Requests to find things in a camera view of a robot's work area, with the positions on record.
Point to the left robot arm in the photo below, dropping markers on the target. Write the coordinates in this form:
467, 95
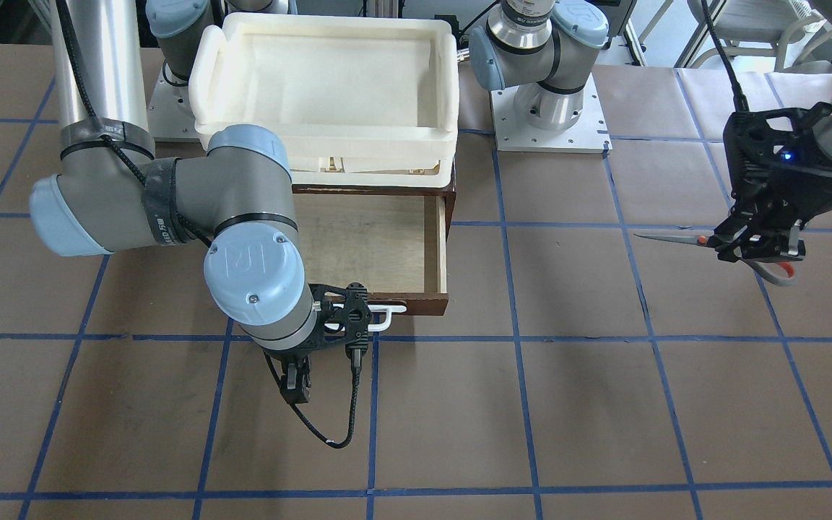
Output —
554, 44

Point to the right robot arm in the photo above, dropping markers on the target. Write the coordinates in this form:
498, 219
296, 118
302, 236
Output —
113, 194

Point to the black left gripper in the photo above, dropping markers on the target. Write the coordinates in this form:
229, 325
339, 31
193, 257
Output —
809, 195

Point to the white plastic tray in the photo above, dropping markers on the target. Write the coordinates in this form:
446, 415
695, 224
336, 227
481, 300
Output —
355, 101

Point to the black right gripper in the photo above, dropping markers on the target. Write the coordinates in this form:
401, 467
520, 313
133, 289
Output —
293, 359

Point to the orange grey scissors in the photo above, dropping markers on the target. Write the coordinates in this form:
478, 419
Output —
722, 244

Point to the brown wooden cabinet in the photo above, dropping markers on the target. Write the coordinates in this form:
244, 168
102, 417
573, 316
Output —
380, 188

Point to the brown wooden drawer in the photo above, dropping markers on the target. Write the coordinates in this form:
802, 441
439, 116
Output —
395, 245

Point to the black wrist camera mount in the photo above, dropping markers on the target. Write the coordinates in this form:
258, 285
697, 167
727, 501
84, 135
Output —
344, 317

